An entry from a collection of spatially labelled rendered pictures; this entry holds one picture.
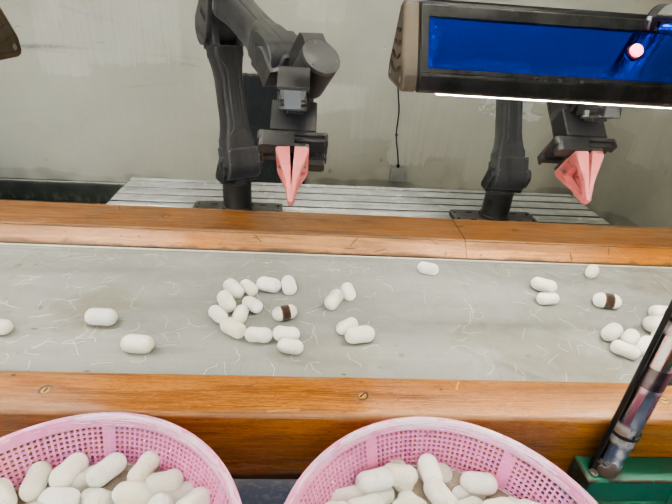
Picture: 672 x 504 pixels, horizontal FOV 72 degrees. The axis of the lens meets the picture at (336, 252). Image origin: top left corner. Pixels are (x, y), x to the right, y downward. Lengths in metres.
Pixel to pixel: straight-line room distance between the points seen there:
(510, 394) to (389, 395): 0.13
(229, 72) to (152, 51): 1.71
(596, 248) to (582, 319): 0.21
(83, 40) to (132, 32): 0.25
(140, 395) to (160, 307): 0.18
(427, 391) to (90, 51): 2.52
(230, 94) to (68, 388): 0.65
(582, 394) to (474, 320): 0.17
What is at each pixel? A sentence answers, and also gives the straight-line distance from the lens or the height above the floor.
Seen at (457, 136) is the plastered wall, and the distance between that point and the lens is 2.78.
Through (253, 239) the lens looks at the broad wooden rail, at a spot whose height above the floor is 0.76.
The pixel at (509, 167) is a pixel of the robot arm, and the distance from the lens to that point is 1.08.
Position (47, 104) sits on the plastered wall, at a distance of 2.93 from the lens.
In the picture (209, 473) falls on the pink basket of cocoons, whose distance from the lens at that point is 0.44.
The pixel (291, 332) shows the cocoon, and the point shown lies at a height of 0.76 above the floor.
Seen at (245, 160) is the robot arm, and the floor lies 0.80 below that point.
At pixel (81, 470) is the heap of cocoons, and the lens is 0.49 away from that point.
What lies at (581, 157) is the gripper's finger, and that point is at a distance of 0.82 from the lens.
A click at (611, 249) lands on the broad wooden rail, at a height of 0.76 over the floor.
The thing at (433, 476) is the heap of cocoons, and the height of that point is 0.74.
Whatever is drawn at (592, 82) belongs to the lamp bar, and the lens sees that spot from 0.48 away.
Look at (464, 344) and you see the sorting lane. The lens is 0.61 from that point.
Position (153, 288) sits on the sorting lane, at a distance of 0.69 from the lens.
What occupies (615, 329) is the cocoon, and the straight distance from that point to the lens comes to 0.70.
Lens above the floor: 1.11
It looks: 29 degrees down
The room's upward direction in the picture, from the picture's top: 4 degrees clockwise
